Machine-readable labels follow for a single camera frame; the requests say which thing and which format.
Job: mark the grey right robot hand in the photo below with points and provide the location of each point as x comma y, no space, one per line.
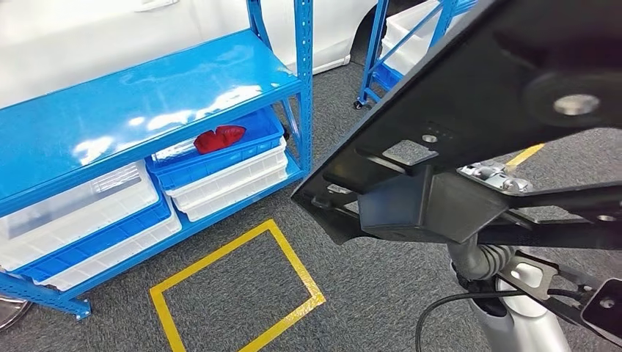
491,176

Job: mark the black plastic frame part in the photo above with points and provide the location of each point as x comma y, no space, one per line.
486,73

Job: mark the blue metal shelf rack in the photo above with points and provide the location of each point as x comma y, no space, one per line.
121,107

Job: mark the blue plastic bin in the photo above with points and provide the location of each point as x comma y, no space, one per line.
97,243
388,77
218,163

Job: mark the blue rack on casters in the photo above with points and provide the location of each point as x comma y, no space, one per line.
371,48

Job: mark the red cloth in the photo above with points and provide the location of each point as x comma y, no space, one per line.
218,138

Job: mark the yellow floor tape square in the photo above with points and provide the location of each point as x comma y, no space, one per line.
163,313

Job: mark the translucent white plastic bin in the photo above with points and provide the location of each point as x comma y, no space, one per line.
73,218

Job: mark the white car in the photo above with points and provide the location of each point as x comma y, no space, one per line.
73,39

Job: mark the round silver base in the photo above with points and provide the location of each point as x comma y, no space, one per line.
12,313

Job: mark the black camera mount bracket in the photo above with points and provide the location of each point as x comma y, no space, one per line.
568,306

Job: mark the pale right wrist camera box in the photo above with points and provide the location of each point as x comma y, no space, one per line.
607,306

